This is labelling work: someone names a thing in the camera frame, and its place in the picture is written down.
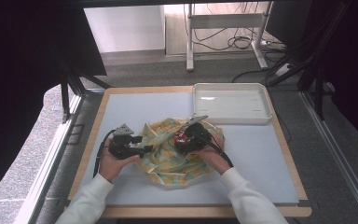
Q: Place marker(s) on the black metal stand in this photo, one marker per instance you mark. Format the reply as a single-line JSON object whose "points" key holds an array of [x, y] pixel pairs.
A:
{"points": [[68, 90], [310, 62]]}

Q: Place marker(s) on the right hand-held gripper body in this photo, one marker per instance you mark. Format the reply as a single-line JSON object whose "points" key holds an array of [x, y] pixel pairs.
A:
{"points": [[199, 137]]}

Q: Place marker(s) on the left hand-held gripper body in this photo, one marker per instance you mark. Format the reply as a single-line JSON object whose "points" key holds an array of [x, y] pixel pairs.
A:
{"points": [[121, 149]]}

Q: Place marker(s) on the white metal desk frame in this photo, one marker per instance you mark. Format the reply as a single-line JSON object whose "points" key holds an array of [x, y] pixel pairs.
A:
{"points": [[223, 21]]}

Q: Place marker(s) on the dark curtain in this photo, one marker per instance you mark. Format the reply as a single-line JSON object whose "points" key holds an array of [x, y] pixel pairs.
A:
{"points": [[357, 62], [18, 62]]}

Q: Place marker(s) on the white board panel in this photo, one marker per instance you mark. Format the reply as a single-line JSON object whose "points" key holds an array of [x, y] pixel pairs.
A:
{"points": [[124, 28]]}

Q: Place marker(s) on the green yellow patterned cloth bag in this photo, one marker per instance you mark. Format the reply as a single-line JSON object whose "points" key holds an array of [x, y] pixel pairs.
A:
{"points": [[164, 168]]}

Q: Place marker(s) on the aluminium frame rail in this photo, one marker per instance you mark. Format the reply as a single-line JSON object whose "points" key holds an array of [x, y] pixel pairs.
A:
{"points": [[48, 161], [338, 155]]}

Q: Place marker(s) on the person's right hand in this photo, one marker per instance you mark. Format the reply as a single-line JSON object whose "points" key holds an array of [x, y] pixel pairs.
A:
{"points": [[213, 158]]}

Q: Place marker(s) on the white power strip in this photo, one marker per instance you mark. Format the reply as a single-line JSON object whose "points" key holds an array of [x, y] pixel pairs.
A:
{"points": [[283, 69]]}

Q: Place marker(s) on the small red patterned object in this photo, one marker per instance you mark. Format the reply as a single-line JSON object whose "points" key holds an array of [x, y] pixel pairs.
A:
{"points": [[180, 137]]}

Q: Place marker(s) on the white plastic tray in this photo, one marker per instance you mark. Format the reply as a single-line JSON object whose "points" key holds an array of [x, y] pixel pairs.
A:
{"points": [[230, 104]]}

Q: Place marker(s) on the person's left hand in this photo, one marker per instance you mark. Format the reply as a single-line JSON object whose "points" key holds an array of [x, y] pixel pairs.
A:
{"points": [[112, 166]]}

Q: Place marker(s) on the light blue table mat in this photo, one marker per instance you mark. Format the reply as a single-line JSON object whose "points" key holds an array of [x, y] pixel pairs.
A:
{"points": [[254, 168]]}

